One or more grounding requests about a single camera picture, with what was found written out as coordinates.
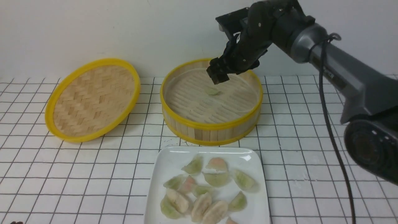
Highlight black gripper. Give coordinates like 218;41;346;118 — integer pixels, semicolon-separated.
206;0;280;85

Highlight green dumpling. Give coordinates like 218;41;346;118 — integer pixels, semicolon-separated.
228;191;248;212
160;196;183;219
205;87;222;96
181;154;203;175

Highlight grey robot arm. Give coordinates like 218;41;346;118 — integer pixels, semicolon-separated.
206;0;398;185

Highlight white square plate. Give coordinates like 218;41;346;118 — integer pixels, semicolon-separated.
144;146;271;224

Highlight green dumpling plate centre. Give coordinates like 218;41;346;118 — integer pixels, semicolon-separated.
202;172;230;187

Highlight green dumpling plate right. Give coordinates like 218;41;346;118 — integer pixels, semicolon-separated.
232;169;257;191

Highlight green dumpling plate left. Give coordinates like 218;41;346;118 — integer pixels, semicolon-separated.
163;174;184;190

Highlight small green dumpling plate middle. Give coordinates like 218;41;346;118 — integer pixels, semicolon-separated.
191;184;214;197

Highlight pink dumpling plate left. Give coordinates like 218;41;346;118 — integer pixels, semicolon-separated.
178;175;196;194

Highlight yellow rimmed bamboo steamer basket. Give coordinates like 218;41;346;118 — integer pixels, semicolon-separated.
160;58;263;146

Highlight yellow rimmed bamboo steamer lid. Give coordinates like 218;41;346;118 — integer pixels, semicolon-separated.
44;58;141;142

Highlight white dumpling bottom middle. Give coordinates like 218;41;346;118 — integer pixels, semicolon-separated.
191;192;213;223

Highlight white dumpling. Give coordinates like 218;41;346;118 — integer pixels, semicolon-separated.
202;200;229;224
191;192;213;223
165;189;190;213

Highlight white dumpling lower left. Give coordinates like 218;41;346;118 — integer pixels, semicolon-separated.
165;189;190;213

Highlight white dumpling bottom right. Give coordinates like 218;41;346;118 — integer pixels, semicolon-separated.
202;200;229;224

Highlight pink dumpling bottom edge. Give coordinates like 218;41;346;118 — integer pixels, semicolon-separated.
225;217;238;224

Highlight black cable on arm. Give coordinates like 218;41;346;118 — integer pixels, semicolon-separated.
309;33;357;224

